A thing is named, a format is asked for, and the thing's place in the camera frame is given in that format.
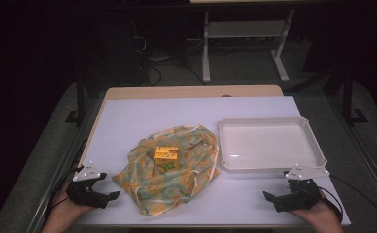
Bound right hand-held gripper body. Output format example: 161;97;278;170
275;163;331;214

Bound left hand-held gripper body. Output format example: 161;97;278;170
65;160;110;210

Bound white plastic tray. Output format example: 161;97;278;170
217;116;328;173

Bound yellow drink carton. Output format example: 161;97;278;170
154;146;181;173

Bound orange green patterned cloth bag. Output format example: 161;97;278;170
112;123;221;216

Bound person's left hand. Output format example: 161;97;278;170
51;184;95;224

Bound person's right hand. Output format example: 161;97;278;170
289;190;341;226

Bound black metal stand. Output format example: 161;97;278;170
64;56;87;126
341;66;369;127

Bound white table mat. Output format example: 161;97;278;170
76;95;352;227

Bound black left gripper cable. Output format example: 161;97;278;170
45;165;85;218

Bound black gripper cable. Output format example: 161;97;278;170
317;174;377;229
45;165;85;218

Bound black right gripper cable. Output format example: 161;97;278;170
317;174;377;229

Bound black floor cables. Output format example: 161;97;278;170
132;34;208;87

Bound white metal desk frame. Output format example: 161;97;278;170
201;8;296;84

